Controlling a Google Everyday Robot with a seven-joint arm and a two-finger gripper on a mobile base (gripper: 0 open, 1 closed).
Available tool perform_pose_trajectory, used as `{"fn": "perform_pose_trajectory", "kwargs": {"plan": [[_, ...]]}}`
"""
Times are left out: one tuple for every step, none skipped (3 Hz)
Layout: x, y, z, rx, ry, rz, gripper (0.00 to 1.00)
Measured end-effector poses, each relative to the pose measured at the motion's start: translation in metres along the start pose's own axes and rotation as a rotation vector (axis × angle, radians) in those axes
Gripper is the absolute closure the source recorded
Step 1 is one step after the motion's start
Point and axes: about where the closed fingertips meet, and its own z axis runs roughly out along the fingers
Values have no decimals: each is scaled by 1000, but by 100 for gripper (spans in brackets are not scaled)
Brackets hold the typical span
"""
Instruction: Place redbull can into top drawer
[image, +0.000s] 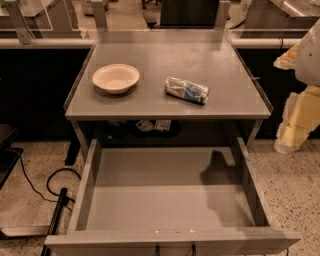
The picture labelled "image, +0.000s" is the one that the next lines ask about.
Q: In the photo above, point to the grey cabinet table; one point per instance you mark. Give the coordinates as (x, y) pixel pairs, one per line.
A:
(147, 116)

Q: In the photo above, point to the white rail bar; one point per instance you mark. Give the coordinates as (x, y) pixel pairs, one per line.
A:
(48, 43)

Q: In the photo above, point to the dark object at left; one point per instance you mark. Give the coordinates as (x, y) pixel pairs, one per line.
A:
(8, 155)

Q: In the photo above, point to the black drawer handle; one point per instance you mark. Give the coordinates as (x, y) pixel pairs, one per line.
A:
(176, 250)

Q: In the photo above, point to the open grey top drawer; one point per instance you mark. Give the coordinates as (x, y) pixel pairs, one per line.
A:
(132, 199)

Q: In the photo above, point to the black power strip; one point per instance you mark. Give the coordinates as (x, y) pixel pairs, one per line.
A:
(55, 219)

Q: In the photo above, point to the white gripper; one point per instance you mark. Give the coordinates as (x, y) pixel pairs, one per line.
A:
(309, 61)

